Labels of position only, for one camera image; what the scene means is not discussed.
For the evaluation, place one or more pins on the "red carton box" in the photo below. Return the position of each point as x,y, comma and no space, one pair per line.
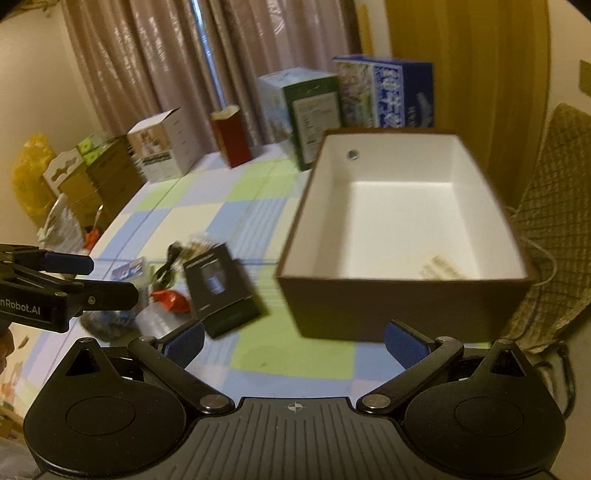
233,138

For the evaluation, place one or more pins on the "small green box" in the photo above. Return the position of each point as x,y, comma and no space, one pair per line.
90,147

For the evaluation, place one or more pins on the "yellow plastic bag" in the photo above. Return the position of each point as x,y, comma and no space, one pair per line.
32,180

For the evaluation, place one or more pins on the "checkered bed sheet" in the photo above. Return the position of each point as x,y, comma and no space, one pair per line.
258,221

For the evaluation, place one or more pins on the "blue labelled plastic case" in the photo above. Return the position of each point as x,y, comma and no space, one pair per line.
129,270

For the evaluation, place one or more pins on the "brown cardboard box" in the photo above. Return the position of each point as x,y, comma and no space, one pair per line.
115,168
81,194

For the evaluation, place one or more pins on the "yellow wooden door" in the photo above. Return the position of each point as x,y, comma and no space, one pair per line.
485,46

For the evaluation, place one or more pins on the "brown storage box white inside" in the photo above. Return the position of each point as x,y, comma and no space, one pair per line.
406,314

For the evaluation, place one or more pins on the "red snack packet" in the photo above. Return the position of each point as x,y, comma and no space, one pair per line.
171,302

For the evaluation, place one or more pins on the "blue printed carton box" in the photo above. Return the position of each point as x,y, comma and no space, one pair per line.
392,92

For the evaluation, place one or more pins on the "white plastic bag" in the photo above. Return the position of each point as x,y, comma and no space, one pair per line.
62,226

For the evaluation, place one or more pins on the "checked chair cushion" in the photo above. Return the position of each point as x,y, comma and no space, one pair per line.
558,194

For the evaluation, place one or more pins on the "beige curtain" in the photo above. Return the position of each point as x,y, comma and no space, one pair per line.
134,60
277,37

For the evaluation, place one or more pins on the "white paper slip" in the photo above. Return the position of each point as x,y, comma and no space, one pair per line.
441,267

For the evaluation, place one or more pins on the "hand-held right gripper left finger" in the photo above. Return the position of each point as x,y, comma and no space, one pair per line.
184,344

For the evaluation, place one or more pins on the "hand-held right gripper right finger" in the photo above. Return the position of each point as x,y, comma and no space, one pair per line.
406,344

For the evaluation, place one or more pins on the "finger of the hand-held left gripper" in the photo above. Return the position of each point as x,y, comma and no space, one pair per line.
69,263
111,296

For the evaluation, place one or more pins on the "clear bag of cotton swabs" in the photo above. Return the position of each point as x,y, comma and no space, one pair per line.
201,244

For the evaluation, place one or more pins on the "wall switch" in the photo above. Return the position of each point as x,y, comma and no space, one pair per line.
585,78

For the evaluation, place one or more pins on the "black product box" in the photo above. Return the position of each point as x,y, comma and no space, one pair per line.
217,286

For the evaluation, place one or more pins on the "green white carton box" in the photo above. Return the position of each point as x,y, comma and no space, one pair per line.
304,115

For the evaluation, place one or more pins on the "white scalloped card box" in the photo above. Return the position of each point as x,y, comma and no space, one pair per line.
62,168

